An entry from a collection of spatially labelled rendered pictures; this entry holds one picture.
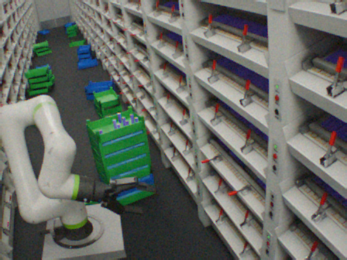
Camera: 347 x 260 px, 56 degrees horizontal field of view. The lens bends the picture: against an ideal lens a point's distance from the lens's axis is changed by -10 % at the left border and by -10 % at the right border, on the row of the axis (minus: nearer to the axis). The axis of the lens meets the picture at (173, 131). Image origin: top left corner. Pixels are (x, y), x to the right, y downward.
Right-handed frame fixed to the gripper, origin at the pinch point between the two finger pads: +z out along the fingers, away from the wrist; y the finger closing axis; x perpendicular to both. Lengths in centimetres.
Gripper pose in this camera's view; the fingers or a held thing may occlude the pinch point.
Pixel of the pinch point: (146, 200)
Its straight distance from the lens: 133.6
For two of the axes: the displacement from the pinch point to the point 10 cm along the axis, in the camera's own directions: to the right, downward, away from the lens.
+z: 9.1, 2.1, 3.7
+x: 1.6, 6.5, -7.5
